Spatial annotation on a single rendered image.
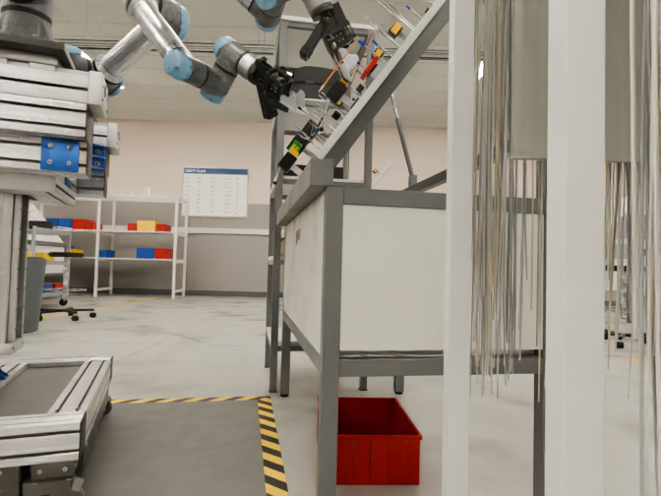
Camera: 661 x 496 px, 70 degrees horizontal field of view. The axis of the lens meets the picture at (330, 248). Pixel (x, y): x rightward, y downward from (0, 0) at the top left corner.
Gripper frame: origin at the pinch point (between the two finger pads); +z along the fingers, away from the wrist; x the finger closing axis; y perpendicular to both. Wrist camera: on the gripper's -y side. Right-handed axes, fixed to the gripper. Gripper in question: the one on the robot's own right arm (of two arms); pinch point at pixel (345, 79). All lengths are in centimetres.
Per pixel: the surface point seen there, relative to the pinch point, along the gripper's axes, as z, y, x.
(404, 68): 5.8, 14.3, -9.8
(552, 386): 42, -11, -111
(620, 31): 22, 30, -71
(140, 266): 28, -394, 730
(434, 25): -1.2, 27.5, -6.1
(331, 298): 47, -30, -39
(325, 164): 19.3, -17.4, -32.8
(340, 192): 26.6, -17.0, -33.5
